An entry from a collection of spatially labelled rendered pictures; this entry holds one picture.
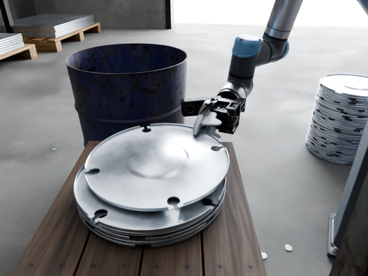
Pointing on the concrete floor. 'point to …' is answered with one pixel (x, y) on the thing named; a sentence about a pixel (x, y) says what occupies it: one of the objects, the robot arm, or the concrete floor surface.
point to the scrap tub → (127, 87)
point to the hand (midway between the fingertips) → (193, 133)
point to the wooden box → (256, 260)
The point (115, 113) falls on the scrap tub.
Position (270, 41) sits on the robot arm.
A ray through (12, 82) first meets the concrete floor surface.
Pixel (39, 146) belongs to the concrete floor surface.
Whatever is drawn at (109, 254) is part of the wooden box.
